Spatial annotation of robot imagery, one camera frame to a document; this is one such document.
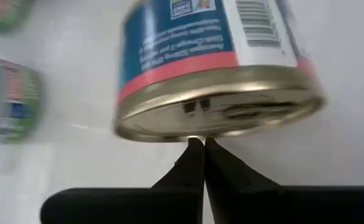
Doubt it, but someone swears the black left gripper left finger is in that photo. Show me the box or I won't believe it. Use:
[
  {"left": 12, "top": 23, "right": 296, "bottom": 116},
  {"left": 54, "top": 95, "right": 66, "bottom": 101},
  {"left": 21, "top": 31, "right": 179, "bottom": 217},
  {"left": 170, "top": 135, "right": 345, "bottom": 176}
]
[{"left": 40, "top": 136, "right": 206, "bottom": 224}]

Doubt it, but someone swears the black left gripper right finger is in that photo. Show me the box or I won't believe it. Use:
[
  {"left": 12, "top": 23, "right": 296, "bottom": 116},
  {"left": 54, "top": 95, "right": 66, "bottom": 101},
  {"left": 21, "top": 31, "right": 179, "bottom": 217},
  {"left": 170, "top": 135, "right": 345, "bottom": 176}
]
[{"left": 205, "top": 136, "right": 364, "bottom": 224}]

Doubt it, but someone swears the blue pink label gold can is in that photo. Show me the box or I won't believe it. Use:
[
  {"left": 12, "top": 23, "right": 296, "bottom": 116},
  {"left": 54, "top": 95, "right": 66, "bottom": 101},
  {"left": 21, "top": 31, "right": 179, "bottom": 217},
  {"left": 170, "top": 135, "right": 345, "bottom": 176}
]
[{"left": 111, "top": 0, "right": 325, "bottom": 144}]

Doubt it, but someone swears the green label light tuna can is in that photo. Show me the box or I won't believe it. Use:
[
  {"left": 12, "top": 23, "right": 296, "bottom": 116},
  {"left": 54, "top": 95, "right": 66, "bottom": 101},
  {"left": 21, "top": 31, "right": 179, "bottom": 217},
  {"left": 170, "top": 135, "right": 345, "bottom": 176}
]
[
  {"left": 0, "top": 0, "right": 35, "bottom": 34},
  {"left": 0, "top": 52, "right": 44, "bottom": 146}
]

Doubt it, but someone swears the white glossy table sheet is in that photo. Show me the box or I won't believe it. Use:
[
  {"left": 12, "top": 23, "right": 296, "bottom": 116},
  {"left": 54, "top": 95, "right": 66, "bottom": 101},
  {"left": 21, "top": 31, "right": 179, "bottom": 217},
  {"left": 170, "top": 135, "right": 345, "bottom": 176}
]
[{"left": 0, "top": 0, "right": 364, "bottom": 224}]

